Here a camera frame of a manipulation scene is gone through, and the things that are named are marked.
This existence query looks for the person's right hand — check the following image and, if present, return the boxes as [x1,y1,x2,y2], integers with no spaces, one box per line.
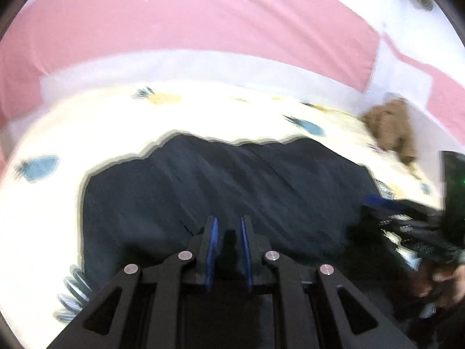
[414,258,465,308]

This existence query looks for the brown teddy bear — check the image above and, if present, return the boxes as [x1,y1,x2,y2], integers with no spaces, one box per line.
[360,98,418,166]

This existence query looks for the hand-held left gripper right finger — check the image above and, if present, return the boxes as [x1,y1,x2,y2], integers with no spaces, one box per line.
[240,215,418,349]

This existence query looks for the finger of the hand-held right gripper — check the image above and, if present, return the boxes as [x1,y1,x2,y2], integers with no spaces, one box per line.
[361,193,442,226]

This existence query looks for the pineapple print bed sheet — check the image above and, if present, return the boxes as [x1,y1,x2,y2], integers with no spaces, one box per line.
[0,83,446,335]

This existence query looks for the black puffer jacket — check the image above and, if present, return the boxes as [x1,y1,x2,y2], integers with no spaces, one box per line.
[79,133,411,320]

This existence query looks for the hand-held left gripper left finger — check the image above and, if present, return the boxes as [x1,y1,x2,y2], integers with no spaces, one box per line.
[45,216,220,349]

